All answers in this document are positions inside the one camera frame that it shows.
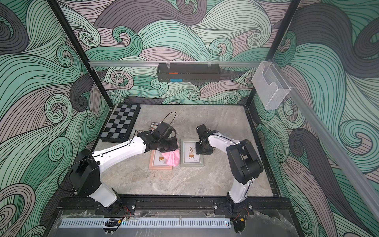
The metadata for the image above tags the aluminium rail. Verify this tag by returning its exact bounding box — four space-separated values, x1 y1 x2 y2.
89 60 261 68
269 59 379 220

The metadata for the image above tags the aluminium right side rail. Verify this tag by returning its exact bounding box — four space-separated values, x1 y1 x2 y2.
269 59 379 220

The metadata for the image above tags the green picture frame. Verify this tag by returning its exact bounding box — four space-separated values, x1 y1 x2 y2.
180 139 204 167

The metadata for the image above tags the aluminium back rail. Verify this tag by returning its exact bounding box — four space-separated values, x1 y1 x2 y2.
89 60 261 68

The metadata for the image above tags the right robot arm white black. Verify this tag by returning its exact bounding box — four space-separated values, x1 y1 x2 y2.
195 124 264 204

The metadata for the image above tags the black grey chessboard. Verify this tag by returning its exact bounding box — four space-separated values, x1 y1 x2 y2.
100 104 141 143

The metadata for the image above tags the white slotted cable duct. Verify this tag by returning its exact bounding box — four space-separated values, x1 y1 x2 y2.
58 217 232 229

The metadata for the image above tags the pink cloth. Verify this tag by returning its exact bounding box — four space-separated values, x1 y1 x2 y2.
161 149 180 167

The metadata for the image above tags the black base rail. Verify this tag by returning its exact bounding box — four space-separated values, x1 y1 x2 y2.
57 195 292 216

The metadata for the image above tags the pink picture frame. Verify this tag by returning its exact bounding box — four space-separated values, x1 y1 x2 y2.
149 150 172 170

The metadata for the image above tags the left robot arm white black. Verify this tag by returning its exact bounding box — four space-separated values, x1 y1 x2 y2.
68 122 179 208

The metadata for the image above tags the black wall shelf tray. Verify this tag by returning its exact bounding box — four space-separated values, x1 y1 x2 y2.
157 64 221 84

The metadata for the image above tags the playing card box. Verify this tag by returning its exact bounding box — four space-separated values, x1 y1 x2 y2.
149 122 160 132

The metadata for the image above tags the clear acrylic wall holder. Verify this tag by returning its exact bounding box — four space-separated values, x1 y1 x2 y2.
252 61 291 110

